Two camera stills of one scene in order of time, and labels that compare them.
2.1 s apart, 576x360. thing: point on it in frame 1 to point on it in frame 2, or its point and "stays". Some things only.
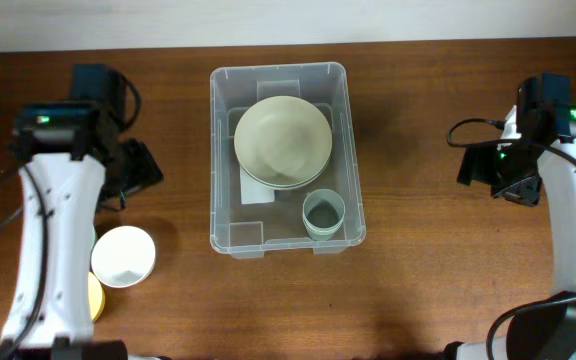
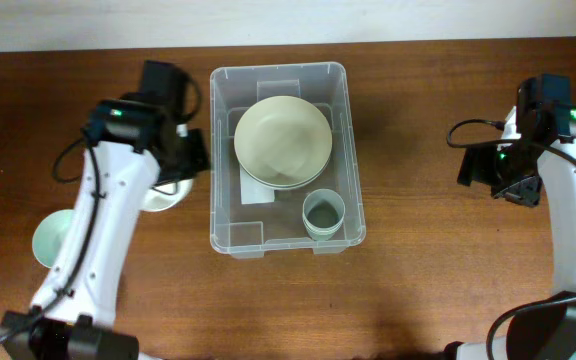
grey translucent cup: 323,213 stays
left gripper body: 138,170 to 193,157
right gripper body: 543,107 stays
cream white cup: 322,225 stays
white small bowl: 123,256 to 165,196
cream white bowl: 283,143 stays
